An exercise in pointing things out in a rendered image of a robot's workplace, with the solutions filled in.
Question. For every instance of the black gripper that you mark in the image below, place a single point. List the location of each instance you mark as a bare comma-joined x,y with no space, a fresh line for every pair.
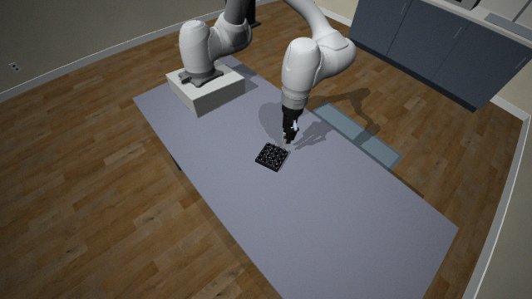
289,125

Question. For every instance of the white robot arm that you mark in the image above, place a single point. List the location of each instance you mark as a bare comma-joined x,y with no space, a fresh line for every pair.
303,68

